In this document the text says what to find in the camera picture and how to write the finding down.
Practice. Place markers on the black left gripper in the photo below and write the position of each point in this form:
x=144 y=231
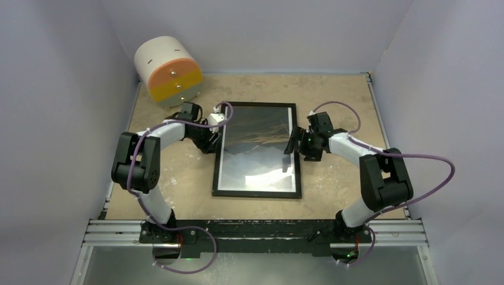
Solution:
x=208 y=145

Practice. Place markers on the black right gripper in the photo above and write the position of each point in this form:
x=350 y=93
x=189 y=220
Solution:
x=299 y=133

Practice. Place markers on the mountain landscape photo print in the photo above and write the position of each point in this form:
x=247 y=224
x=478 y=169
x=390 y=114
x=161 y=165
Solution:
x=256 y=157

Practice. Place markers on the wooden picture frame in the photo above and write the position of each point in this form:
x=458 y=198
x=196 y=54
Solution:
x=256 y=194

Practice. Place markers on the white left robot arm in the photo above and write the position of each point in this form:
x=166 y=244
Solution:
x=136 y=165

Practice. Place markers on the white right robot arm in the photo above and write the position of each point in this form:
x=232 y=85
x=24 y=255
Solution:
x=384 y=179

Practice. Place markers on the round white drawer cabinet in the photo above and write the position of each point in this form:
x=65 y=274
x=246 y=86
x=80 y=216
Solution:
x=171 y=75

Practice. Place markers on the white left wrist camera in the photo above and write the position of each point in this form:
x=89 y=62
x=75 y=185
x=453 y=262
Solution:
x=216 y=119

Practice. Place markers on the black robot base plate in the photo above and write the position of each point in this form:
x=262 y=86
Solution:
x=315 y=237

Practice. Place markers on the aluminium rail frame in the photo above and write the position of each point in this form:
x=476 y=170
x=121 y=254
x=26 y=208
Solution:
x=111 y=254

